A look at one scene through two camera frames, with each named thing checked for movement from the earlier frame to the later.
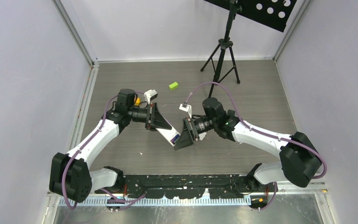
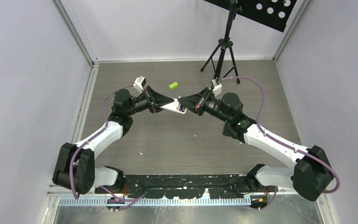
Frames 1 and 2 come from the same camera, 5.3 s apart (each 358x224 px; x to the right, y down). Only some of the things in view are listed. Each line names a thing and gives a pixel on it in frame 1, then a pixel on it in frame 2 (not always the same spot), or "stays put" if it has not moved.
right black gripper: [189, 135] -> [198, 101]
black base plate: [187, 186] stays put
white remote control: [168, 134] -> [174, 107]
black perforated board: [275, 13] stays put
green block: [173, 86] stays put
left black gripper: [158, 121] -> [156, 100]
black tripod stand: [222, 59] stays put
